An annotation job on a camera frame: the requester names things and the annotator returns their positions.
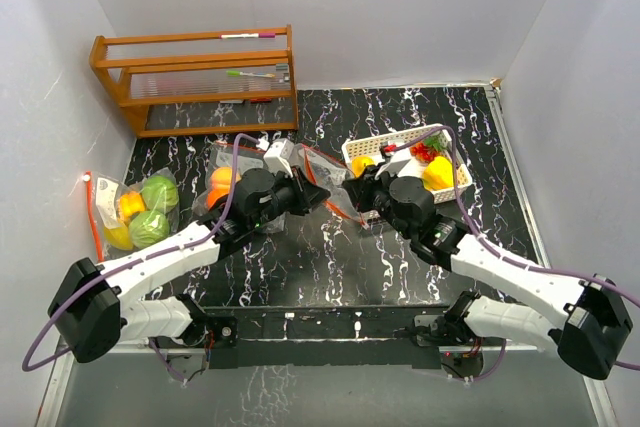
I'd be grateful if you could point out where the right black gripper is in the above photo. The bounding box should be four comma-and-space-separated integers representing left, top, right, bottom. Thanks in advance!
342, 163, 413, 240

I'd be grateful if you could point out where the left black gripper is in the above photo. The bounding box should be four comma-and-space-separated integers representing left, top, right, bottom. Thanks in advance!
249, 166, 330, 230

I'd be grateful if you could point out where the red cherry tomato bunch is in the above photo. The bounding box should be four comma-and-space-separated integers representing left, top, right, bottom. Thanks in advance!
409, 136, 445, 164

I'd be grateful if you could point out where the yellow banana bunch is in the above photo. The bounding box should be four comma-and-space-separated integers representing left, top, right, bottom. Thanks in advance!
422, 156, 454, 191

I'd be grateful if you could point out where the orange fruit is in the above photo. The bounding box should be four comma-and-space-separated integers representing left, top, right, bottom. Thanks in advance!
209, 166, 241, 190

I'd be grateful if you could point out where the light green cabbage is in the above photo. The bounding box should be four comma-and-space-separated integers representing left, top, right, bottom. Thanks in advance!
140, 175, 179, 214

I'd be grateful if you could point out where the dark green cabbage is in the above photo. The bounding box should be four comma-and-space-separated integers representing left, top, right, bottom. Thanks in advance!
129, 210, 170, 249

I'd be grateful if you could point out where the yellow bell pepper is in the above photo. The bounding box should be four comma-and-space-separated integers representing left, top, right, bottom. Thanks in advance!
117, 191, 147, 224

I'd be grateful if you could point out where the clear red zip bag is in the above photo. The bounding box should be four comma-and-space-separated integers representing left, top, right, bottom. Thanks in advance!
82, 168, 180, 262

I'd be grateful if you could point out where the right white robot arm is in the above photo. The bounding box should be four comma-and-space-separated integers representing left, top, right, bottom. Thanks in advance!
342, 167, 633, 380

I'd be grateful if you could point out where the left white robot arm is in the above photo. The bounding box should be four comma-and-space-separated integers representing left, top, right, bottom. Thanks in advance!
48, 168, 330, 363

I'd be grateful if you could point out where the white plastic basket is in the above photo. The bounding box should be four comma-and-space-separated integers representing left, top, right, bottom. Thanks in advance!
342, 124, 473, 204

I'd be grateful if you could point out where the wooden orange shelf rack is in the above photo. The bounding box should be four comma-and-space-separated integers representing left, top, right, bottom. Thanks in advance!
89, 25, 300, 138

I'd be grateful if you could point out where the green marker pen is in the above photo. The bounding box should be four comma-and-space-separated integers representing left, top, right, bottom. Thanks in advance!
226, 70, 276, 79

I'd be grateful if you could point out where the pink white marker pen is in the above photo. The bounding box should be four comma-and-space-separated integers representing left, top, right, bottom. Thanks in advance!
219, 32, 277, 40

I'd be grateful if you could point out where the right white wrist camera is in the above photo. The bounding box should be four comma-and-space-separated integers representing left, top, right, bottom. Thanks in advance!
375, 144, 412, 179

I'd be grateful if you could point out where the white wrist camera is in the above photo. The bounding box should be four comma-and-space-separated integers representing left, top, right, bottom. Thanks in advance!
375, 144, 412, 179
263, 138, 294, 177

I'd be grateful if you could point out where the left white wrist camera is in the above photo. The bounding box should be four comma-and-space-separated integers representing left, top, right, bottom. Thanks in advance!
263, 138, 294, 177

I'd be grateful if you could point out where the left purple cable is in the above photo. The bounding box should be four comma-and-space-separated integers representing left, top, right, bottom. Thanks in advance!
20, 132, 271, 382

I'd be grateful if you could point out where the purple cable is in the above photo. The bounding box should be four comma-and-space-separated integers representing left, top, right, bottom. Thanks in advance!
20, 132, 271, 382
379, 124, 640, 382

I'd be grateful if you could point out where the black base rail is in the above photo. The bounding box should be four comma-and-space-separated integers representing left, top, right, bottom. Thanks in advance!
149, 304, 506, 373

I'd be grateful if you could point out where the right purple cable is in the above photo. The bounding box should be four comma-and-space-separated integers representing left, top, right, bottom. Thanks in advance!
379, 124, 640, 382

